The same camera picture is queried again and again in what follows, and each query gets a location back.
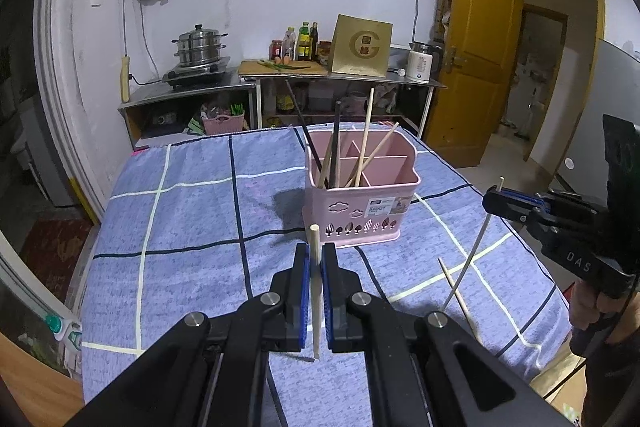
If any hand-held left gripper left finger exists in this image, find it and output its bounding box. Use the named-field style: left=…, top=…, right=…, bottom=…
left=65, top=243, right=311, bottom=427

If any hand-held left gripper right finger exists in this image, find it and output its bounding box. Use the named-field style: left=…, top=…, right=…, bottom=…
left=322, top=243, right=568, bottom=427

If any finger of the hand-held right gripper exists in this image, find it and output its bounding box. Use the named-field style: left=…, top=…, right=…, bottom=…
left=482, top=186, right=540, bottom=226
left=502, top=188, right=557, bottom=209

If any pink plastic utensil basket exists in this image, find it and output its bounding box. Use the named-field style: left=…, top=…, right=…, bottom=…
left=304, top=130, right=420, bottom=249

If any black chopstick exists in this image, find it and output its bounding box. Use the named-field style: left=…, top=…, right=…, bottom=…
left=325, top=101, right=342, bottom=188
left=285, top=80, right=324, bottom=174

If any person's right forearm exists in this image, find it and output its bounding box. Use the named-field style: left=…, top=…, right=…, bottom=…
left=580, top=334, right=640, bottom=427

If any person's right hand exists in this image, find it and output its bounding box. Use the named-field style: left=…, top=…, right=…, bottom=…
left=569, top=279, right=640, bottom=347

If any blue checked blanket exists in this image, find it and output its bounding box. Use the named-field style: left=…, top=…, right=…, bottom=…
left=80, top=122, right=573, bottom=427

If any grey board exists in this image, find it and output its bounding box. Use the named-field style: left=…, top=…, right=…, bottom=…
left=529, top=38, right=640, bottom=208

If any yellow wooden door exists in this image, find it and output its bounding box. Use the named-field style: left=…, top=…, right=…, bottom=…
left=424, top=0, right=525, bottom=168

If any white electric kettle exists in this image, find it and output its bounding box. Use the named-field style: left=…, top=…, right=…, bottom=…
left=406, top=41, right=443, bottom=84

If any long steel counter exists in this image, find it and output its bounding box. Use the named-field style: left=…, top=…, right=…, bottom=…
left=240, top=52, right=448, bottom=140

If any small pink storage basket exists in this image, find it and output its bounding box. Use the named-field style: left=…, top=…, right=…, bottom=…
left=201, top=112, right=246, bottom=136

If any gold square box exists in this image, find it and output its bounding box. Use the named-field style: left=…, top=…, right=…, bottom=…
left=328, top=14, right=394, bottom=78

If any green onion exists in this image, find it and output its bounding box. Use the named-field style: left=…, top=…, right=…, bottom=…
left=257, top=59, right=311, bottom=70

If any wooden cutting board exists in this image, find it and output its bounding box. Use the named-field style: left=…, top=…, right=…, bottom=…
left=237, top=59, right=331, bottom=76

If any black induction cooker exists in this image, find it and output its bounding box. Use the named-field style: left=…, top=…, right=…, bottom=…
left=161, top=57, right=232, bottom=88

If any red patterned rug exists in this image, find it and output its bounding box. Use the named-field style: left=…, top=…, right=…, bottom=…
left=19, top=218, right=93, bottom=305

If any low steel counter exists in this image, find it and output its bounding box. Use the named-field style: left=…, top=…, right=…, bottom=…
left=117, top=74, right=258, bottom=152

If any steel steamer pot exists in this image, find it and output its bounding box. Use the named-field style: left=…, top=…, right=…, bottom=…
left=172, top=24, right=228, bottom=68

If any yellow power strip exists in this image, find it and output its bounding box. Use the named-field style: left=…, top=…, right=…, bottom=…
left=120, top=54, right=132, bottom=104

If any yellow door frame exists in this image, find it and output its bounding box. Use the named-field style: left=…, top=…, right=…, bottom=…
left=520, top=0, right=606, bottom=172

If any thin wall cable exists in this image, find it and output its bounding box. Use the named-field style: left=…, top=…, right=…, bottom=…
left=122, top=0, right=166, bottom=85

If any white door frame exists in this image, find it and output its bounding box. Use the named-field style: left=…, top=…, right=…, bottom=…
left=32, top=0, right=108, bottom=228

